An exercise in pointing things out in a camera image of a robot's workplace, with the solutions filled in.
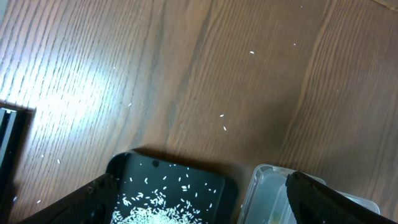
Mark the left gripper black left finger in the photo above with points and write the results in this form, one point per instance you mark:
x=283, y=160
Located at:
x=91, y=203

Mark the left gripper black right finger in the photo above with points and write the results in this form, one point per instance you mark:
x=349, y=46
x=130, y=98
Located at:
x=312, y=202

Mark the pile of white rice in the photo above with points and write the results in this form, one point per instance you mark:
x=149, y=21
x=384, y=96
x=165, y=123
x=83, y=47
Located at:
x=167, y=200

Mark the clear plastic waste bin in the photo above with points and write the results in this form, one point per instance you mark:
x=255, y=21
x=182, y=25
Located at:
x=266, y=199

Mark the black waste tray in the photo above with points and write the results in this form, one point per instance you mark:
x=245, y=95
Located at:
x=137, y=166

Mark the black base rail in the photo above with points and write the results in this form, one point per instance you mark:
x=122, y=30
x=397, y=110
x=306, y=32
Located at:
x=12, y=124

